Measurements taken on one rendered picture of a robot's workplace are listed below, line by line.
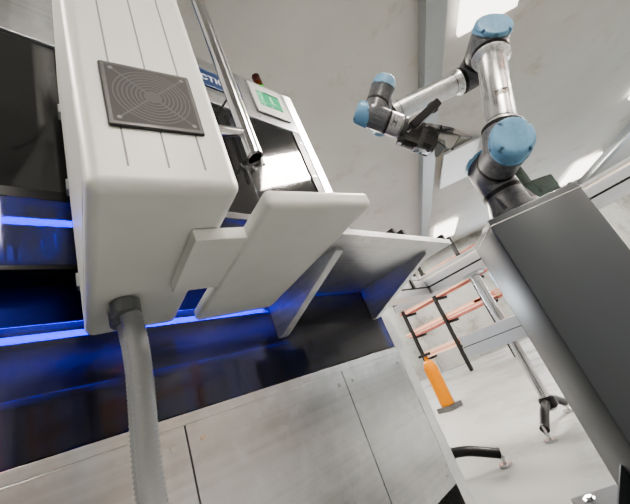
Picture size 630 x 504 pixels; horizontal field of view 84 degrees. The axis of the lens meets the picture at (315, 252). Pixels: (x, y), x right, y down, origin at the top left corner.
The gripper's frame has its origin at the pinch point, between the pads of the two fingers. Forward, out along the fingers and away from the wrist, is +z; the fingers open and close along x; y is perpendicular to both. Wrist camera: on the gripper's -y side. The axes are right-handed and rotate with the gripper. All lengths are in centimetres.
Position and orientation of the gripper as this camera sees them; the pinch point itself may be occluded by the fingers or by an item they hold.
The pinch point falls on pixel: (463, 142)
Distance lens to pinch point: 125.4
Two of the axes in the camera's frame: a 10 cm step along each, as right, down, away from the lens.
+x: -0.2, 0.7, -10.0
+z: 9.4, 3.3, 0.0
